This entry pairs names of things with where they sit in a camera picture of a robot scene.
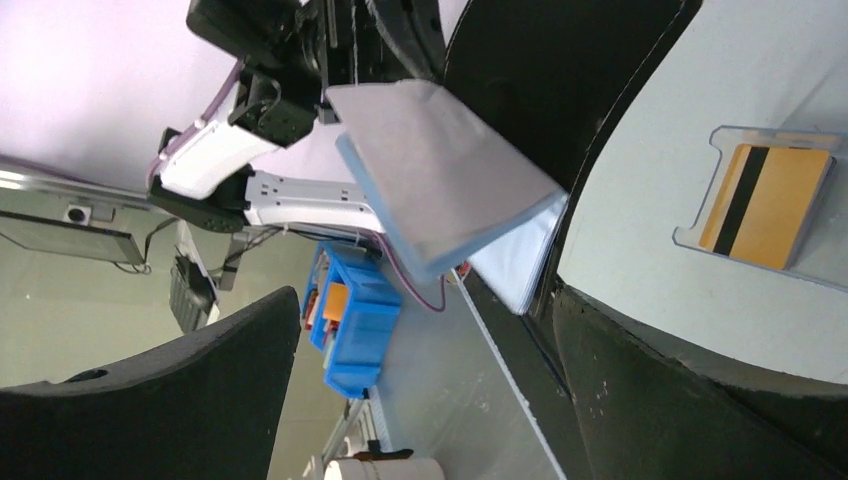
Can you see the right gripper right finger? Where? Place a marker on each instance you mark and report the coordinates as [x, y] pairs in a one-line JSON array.
[[651, 405]]

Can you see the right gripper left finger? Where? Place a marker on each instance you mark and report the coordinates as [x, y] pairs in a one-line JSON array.
[[203, 406]]

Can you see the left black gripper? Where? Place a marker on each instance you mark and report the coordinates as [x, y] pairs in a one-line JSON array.
[[377, 41]]

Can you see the black card holder wallet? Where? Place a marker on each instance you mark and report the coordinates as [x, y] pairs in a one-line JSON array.
[[479, 165]]

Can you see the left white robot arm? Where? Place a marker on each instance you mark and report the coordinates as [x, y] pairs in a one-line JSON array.
[[263, 153]]

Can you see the clear plastic card tray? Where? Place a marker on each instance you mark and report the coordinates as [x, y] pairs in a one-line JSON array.
[[821, 255]]

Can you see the orange credit card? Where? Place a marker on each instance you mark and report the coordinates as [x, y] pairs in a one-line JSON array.
[[761, 208]]

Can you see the white cylindrical container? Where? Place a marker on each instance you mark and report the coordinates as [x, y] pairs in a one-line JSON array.
[[407, 469]]

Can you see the blue storage bin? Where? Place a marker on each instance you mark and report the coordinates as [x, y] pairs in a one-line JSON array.
[[349, 311]]

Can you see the dark monitor screen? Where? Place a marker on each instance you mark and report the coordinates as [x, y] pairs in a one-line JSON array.
[[79, 241]]

